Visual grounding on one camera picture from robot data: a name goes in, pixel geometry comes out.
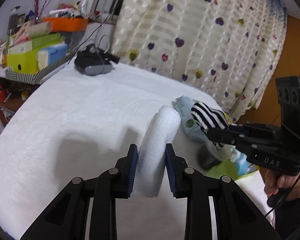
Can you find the striped black white sock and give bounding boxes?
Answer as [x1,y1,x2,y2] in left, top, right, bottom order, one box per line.
[190,102,229,133]

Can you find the blue face masks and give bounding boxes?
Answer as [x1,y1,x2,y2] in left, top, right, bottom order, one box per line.
[230,147,250,176]

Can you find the white towel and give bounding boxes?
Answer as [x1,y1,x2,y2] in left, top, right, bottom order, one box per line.
[133,106,181,197]

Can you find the person's right hand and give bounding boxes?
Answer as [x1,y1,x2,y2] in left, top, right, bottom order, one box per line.
[262,170,300,201]

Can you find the clear jar dark contents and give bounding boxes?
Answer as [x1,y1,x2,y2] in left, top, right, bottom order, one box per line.
[197,145,222,171]

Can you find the light blue wipes pack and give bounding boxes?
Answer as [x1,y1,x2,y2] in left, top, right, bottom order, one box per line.
[173,96,212,145]

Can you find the heart patterned curtain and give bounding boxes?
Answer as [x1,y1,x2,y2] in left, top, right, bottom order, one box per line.
[111,0,287,121]

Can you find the striped cardboard tray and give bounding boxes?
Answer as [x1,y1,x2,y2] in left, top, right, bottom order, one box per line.
[5,51,75,85]

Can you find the grey black pouch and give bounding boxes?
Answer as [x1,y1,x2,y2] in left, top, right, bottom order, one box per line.
[74,44,120,76]

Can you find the lime green shoebox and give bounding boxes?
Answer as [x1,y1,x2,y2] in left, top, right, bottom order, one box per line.
[7,33,65,74]

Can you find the blue tissue pack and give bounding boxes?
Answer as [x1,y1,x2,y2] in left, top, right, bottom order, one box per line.
[37,43,67,70]

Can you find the orange basket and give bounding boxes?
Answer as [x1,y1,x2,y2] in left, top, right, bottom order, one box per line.
[42,17,88,33]

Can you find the black camera box right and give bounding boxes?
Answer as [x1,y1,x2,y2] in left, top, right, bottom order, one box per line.
[275,76,300,146]

